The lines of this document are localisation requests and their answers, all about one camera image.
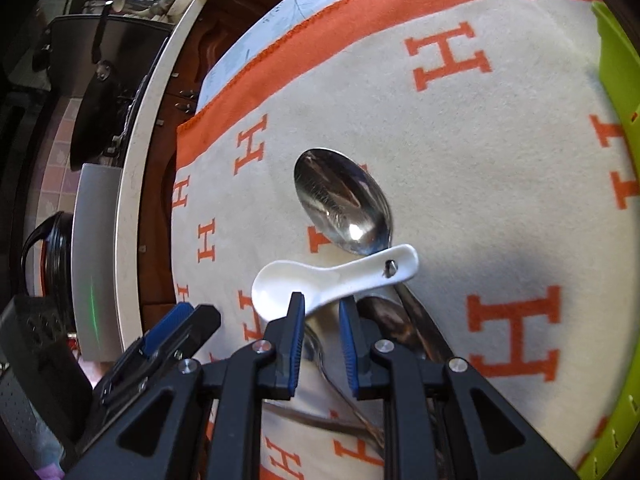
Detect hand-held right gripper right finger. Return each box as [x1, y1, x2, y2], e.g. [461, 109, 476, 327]
[338, 296, 581, 480]

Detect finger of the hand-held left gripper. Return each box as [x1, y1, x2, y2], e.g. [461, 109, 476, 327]
[137, 302, 196, 357]
[101, 304, 222, 407]

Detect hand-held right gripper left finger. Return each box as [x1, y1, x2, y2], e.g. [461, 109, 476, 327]
[65, 291, 307, 480]

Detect white ceramic spoon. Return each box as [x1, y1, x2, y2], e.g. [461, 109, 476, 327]
[251, 244, 420, 322]

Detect large metal spoon textured handle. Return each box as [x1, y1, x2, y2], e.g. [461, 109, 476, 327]
[294, 147, 451, 361]

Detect green plastic utensil tray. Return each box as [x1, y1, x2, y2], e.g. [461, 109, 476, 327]
[575, 0, 640, 480]

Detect metal soup spoon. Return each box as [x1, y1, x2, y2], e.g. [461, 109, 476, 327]
[301, 325, 386, 456]

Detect metal spoon with red print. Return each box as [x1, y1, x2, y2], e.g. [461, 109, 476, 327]
[357, 296, 426, 361]

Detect black kettle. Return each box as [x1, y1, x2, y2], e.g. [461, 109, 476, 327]
[20, 210, 77, 332]

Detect black frying pan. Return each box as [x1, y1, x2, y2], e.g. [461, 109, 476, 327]
[70, 2, 123, 171]

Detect orange and beige printed blanket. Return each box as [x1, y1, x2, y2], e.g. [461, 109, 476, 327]
[170, 0, 640, 480]

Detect pale blue table cover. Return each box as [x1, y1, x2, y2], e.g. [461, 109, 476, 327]
[197, 0, 436, 111]

